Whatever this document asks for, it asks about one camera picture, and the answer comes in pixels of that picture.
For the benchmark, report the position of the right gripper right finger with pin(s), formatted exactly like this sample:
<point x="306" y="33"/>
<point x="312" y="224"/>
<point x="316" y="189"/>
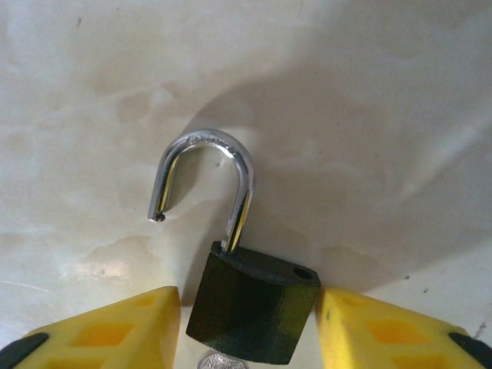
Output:
<point x="384" y="338"/>

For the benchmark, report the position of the black padlock silver shackle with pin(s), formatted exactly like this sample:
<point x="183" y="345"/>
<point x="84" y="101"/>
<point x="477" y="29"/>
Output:
<point x="250" y="307"/>

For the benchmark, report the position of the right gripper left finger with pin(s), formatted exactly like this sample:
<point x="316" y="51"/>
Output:
<point x="96" y="338"/>

